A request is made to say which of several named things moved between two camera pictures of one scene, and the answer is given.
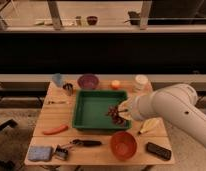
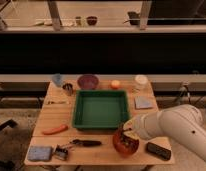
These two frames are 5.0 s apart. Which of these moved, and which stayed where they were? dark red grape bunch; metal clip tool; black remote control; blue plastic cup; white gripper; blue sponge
Moved: dark red grape bunch; white gripper
Stayed: metal clip tool; black remote control; blue sponge; blue plastic cup
